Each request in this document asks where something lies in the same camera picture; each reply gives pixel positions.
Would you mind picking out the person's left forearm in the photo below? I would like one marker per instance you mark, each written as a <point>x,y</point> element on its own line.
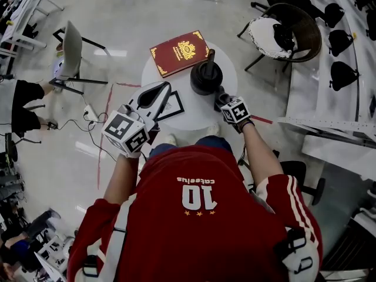
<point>120,181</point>

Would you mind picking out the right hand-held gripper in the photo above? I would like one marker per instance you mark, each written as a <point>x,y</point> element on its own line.
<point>235,110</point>

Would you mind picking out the black vase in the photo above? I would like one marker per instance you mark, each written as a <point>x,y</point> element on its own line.
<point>205,84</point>

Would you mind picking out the white wristband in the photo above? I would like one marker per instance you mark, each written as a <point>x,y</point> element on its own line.
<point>130,154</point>

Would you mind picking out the black power adapter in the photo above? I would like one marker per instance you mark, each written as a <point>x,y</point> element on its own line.
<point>52,125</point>

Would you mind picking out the grey cloth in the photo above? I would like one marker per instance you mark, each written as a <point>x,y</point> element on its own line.
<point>221,98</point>

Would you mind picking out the white seat cushion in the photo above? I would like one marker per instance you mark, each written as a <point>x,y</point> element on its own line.
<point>261,35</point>

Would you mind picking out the person's right forearm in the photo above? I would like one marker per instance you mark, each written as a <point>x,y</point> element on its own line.
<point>261,157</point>

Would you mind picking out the person's blue shorts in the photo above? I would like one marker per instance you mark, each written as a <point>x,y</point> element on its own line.
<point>211,141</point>

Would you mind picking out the white power strip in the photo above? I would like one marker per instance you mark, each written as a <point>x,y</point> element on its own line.
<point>91,113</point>

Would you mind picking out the red book with gold ornament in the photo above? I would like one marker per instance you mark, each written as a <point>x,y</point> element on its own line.
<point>179,53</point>

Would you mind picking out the black picture frame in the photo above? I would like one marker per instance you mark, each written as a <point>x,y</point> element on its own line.
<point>171,104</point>

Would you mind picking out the person's red shirt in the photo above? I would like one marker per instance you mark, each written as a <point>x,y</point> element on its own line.
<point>191,236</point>

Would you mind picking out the white body harness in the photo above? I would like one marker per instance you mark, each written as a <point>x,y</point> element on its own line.
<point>119,236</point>

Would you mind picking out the white purple floor device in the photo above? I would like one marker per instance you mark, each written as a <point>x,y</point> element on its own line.
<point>58,67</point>

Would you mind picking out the person's white right shoe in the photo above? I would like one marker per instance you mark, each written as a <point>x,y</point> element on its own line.
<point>213,129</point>

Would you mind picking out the white board panel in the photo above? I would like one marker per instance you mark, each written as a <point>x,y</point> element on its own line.
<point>335,157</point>

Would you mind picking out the person's white shoe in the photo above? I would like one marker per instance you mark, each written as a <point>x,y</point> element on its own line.
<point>170,140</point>
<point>213,129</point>

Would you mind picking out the beige chair with black legs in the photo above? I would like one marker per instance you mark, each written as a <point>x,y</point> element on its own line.
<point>72,48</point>

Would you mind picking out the red gold small box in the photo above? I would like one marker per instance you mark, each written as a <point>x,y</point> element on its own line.
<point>59,47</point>

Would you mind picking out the round white side table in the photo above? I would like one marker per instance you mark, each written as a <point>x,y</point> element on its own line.
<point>194,110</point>

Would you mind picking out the dark wicker chair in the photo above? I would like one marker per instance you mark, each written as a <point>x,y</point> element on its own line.
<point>311,34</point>

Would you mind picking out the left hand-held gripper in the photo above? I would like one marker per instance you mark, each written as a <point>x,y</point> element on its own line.
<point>120,131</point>

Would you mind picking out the person's right hand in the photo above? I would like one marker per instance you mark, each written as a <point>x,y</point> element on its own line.
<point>236,125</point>

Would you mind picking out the white desk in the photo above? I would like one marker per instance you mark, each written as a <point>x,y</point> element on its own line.
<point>23,13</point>

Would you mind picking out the row of black bags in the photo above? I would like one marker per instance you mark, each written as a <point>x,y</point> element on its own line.
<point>342,75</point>

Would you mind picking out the person's white left shoe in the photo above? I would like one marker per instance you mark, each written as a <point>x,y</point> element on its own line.
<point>170,140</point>

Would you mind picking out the white shelving rack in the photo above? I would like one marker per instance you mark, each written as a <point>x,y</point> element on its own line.
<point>305,93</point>

